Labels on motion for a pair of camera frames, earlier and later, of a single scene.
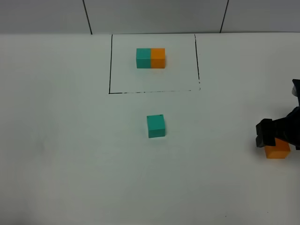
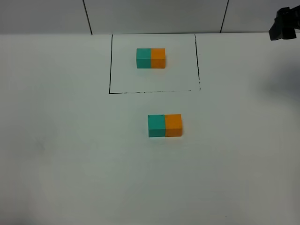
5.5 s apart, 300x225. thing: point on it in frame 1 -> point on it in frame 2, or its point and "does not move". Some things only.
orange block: [281, 150] -> [173, 127]
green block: [156, 126] does not move
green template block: [143, 58] does not move
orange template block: [158, 58] does not move
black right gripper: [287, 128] -> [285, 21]
